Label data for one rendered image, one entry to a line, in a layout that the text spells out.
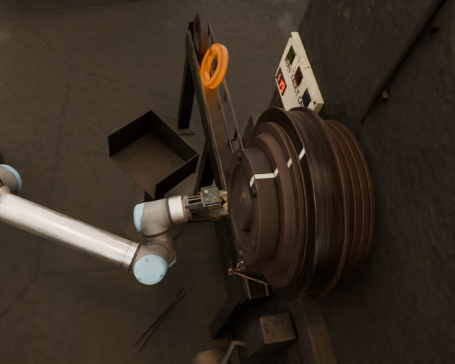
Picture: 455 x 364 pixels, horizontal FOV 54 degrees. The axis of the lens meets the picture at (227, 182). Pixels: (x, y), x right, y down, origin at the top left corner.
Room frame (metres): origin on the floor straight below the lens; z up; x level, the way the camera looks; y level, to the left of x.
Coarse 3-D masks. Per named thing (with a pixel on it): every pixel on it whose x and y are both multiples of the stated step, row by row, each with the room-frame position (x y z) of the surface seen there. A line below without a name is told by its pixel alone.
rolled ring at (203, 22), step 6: (198, 18) 1.57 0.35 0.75; (204, 18) 1.57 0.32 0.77; (198, 24) 1.61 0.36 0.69; (204, 24) 1.54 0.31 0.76; (198, 30) 1.61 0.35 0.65; (204, 30) 1.52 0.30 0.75; (198, 36) 1.60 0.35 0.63; (204, 36) 1.50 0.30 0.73; (198, 42) 1.58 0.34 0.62; (204, 42) 1.49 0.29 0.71; (198, 48) 1.50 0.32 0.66; (204, 48) 1.48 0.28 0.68; (198, 54) 1.49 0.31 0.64; (204, 54) 1.49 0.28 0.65
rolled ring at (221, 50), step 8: (216, 48) 1.43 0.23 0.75; (224, 48) 1.42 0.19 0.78; (208, 56) 1.44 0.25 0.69; (224, 56) 1.38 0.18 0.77; (208, 64) 1.43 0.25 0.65; (224, 64) 1.35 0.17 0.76; (208, 72) 1.40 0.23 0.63; (216, 72) 1.33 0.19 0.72; (224, 72) 1.33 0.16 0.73; (208, 80) 1.33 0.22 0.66; (216, 80) 1.31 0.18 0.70
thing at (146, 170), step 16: (128, 128) 0.94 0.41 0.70; (144, 128) 1.01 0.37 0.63; (160, 128) 1.01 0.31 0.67; (112, 144) 0.88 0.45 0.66; (128, 144) 0.94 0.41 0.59; (144, 144) 0.97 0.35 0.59; (160, 144) 0.99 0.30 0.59; (176, 144) 0.97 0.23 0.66; (128, 160) 0.87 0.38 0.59; (144, 160) 0.89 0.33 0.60; (160, 160) 0.91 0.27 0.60; (176, 160) 0.94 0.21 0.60; (192, 160) 0.89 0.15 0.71; (144, 176) 0.82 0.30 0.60; (160, 176) 0.84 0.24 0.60; (176, 176) 0.83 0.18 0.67; (144, 192) 0.87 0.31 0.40; (160, 192) 0.76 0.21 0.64
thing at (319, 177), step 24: (264, 120) 0.75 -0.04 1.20; (288, 120) 0.66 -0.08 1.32; (312, 120) 0.69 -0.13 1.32; (312, 144) 0.61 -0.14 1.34; (312, 168) 0.54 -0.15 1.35; (336, 168) 0.57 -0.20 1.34; (312, 192) 0.50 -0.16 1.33; (336, 192) 0.52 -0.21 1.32; (312, 216) 0.47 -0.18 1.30; (336, 216) 0.48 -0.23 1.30; (312, 240) 0.43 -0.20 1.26; (336, 240) 0.45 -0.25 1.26; (312, 264) 0.40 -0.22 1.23; (336, 264) 0.42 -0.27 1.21; (288, 288) 0.40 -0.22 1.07; (312, 288) 0.39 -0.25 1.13
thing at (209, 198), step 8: (200, 192) 0.71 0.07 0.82; (208, 192) 0.72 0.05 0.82; (216, 192) 0.73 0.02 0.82; (184, 200) 0.68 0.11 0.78; (192, 200) 0.69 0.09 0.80; (200, 200) 0.70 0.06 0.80; (208, 200) 0.69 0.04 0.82; (216, 200) 0.70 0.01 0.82; (192, 208) 0.67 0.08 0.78; (200, 208) 0.69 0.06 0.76; (208, 208) 0.68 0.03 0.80; (216, 208) 0.70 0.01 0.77
